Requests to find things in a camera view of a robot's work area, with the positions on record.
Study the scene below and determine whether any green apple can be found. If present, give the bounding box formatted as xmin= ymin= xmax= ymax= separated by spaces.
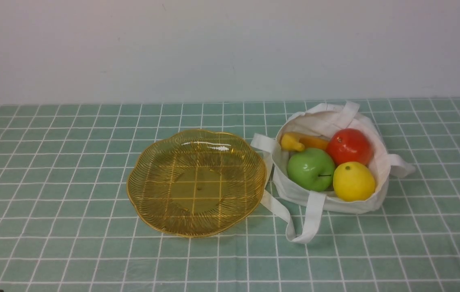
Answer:
xmin=287 ymin=148 xmax=335 ymax=192

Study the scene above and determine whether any green checkered tablecloth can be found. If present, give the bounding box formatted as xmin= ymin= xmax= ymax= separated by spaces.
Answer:
xmin=0 ymin=98 xmax=460 ymax=292

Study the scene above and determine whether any amber transparent plastic fruit plate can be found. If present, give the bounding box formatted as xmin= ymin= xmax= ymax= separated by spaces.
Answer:
xmin=126 ymin=129 xmax=269 ymax=238

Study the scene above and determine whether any yellow lemon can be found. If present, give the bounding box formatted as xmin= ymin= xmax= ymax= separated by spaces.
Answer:
xmin=333 ymin=161 xmax=376 ymax=202

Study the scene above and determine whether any white canvas tote bag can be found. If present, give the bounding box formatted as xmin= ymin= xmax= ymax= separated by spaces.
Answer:
xmin=251 ymin=101 xmax=416 ymax=244

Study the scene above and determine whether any yellow banana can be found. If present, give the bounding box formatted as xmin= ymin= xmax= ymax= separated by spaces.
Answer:
xmin=280 ymin=131 xmax=329 ymax=152

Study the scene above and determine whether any red tomato-like fruit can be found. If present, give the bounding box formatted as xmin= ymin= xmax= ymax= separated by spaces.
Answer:
xmin=326 ymin=128 xmax=374 ymax=166

